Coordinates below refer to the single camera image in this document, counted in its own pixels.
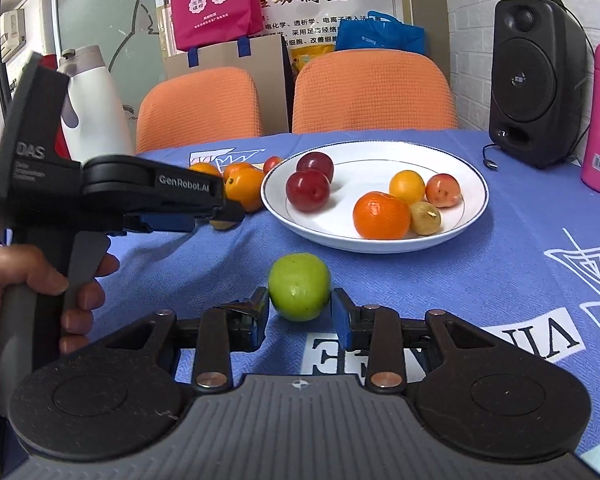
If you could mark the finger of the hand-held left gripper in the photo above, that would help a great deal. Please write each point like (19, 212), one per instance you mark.
(180, 185)
(165, 223)

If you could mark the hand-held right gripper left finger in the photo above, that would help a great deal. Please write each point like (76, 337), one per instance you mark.
(260, 317)

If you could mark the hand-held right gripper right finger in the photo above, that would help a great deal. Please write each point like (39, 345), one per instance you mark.
(341, 320)

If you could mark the green jujube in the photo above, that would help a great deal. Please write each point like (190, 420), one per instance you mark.
(299, 287)

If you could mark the tiny orange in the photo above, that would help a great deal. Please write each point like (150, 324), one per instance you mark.
(220, 224)

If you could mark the white porcelain plate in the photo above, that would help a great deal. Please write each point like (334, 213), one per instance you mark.
(340, 235)

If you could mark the orange tangerine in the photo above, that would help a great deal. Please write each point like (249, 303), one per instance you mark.
(381, 215)

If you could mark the dark red plum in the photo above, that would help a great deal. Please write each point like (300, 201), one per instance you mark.
(317, 164)
(307, 191)

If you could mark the small green-brown jujube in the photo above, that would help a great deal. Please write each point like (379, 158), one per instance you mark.
(425, 218)

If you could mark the yellow orange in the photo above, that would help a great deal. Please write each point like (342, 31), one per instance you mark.
(406, 185)

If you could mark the red-yellow plum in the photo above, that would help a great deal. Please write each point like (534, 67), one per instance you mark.
(443, 190)

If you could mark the person's left hand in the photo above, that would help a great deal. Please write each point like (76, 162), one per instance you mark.
(10, 270)

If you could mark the small orange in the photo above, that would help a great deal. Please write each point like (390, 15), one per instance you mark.
(204, 169)
(245, 187)
(237, 166)

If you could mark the red thermos jug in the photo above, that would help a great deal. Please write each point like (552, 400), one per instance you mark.
(62, 147)

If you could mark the orange chair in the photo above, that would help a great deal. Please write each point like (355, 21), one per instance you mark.
(200, 110)
(375, 90)

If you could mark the white thermos jug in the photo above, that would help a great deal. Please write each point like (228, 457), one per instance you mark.
(100, 110)

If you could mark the small red plum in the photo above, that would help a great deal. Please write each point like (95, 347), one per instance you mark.
(271, 163)

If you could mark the white air conditioner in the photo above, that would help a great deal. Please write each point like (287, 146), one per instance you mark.
(15, 32)

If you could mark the cardboard box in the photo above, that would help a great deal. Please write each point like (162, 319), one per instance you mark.
(275, 90)

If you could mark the blue printed tablecloth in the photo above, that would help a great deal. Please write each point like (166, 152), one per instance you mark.
(480, 285)

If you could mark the yellow packet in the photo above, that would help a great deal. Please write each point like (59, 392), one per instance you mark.
(307, 57)

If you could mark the magenta bag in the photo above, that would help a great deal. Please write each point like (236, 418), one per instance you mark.
(215, 5)

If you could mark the blue bag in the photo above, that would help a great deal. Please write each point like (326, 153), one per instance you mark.
(380, 37)

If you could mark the black speaker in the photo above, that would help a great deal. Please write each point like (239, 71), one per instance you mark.
(535, 80)

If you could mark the wall poster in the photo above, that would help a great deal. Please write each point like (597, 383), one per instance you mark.
(325, 0)

